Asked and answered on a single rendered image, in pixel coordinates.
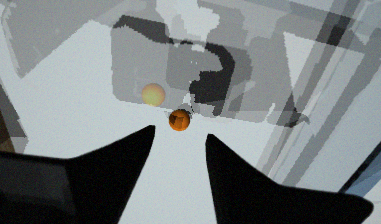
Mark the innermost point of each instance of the blue l-shaped low wall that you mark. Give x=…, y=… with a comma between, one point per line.
x=366, y=176

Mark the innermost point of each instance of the translucent yellow ball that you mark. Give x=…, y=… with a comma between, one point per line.
x=153, y=94

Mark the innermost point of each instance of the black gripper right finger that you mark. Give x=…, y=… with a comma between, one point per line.
x=244, y=195

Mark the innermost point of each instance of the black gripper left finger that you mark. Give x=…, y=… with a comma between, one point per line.
x=92, y=188

